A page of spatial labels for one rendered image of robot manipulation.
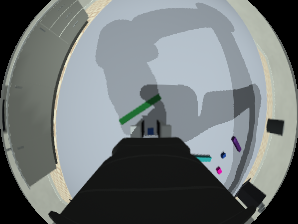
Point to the turquoise rod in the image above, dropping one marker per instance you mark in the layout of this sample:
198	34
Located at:
204	158

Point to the green rod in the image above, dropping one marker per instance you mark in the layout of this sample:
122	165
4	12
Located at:
139	109

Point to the purple rod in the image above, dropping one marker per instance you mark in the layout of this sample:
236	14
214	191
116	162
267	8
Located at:
235	142

